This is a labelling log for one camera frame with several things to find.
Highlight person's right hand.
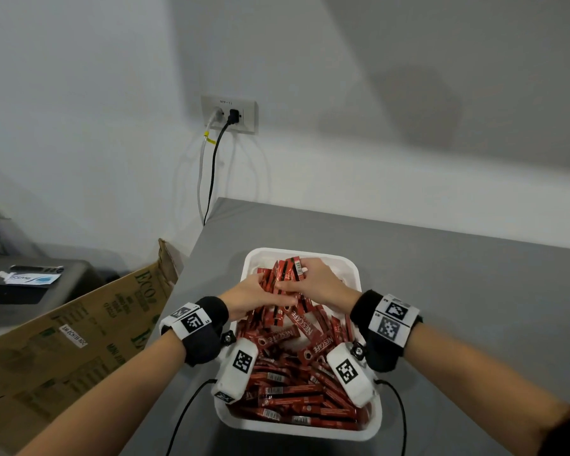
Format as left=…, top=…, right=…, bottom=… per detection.
left=275, top=257, right=362, bottom=315

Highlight person's left hand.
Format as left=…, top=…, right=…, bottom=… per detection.
left=218, top=272, right=299, bottom=324

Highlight white plastic tray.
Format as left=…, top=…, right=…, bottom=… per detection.
left=213, top=247, right=383, bottom=442

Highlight pile of red coffee sachets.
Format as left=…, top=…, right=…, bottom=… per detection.
left=227, top=256, right=374, bottom=432

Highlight person's left forearm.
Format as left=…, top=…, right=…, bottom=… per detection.
left=16, top=329, right=187, bottom=456

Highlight person's right forearm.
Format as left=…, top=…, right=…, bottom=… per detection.
left=403, top=322, right=570, bottom=456

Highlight black left wristband with markers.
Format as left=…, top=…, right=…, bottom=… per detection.
left=159, top=296, right=230, bottom=368

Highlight black wristband with markers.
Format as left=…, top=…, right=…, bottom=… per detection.
left=159, top=296, right=230, bottom=368
left=350, top=289, right=424, bottom=374

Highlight black right wristband with markers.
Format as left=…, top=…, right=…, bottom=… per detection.
left=350, top=289, right=424, bottom=374

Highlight brown cardboard box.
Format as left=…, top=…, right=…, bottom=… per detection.
left=0, top=238, right=179, bottom=454

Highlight dark grey printer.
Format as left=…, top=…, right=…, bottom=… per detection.
left=0, top=256, right=98, bottom=340

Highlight flat black device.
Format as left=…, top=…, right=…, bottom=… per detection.
left=9, top=264, right=65, bottom=274

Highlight white and blue packet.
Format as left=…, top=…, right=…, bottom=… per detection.
left=0, top=271, right=61, bottom=286

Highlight black shirt sleeve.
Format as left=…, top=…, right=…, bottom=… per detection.
left=536, top=412, right=570, bottom=456

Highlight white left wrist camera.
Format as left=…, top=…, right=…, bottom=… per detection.
left=211, top=336, right=260, bottom=405

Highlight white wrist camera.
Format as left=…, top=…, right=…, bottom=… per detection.
left=211, top=336, right=260, bottom=405
left=326, top=341, right=377, bottom=409

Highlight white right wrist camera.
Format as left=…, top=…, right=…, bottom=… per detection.
left=326, top=341, right=377, bottom=409

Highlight black left camera cable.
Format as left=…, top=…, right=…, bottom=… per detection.
left=165, top=378, right=218, bottom=456

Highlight black camera cable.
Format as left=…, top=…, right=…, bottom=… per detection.
left=165, top=378, right=218, bottom=456
left=374, top=378, right=408, bottom=456

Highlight white power cable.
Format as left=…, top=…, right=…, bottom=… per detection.
left=197, top=108, right=224, bottom=224

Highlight black power cable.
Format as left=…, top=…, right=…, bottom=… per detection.
left=203, top=122, right=232, bottom=227

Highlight black right camera cable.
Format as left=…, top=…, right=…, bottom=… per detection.
left=374, top=378, right=408, bottom=456

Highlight grey wall socket plate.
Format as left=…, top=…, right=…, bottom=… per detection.
left=200, top=95, right=260, bottom=135

